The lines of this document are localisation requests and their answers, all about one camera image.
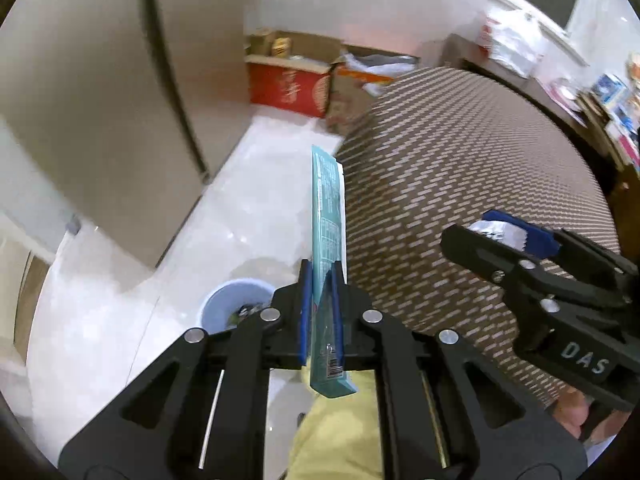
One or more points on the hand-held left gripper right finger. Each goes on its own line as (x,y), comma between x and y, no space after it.
(337,310)

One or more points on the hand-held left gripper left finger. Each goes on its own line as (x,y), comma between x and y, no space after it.
(303,310)

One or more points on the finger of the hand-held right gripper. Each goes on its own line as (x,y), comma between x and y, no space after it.
(490,260)
(545,242)

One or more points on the blue white wrapper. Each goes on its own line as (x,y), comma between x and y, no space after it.
(500,232)

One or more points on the blue plastic bin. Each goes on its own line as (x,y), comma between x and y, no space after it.
(220,305)

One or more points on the teal packet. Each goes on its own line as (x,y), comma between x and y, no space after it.
(327,210)

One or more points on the person's right hand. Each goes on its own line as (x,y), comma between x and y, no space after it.
(570,410)

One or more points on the brown polka dot tablecloth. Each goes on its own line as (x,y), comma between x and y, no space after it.
(425,160)

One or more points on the person's leg in yellow-green pants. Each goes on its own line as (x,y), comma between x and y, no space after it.
(330,440)

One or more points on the pink bowl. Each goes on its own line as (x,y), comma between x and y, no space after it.
(565,95)

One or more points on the blue white box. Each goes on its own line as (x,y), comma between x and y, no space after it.
(610,89)

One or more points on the white plastic shopping bag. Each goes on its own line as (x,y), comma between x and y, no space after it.
(510,45)

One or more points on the brown cardboard box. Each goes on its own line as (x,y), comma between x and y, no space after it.
(345,105)

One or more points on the dark wooden sideboard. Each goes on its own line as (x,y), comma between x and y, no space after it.
(455,50)

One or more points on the clear plastic bag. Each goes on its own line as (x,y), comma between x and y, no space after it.
(385,67)

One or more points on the red cardboard box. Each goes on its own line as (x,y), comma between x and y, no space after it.
(285,90)

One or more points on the small grey cup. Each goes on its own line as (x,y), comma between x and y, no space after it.
(72,225)

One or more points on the yellow carton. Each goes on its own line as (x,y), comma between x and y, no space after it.
(281,47)

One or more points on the beige refrigerator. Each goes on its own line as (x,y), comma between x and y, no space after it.
(100,110)

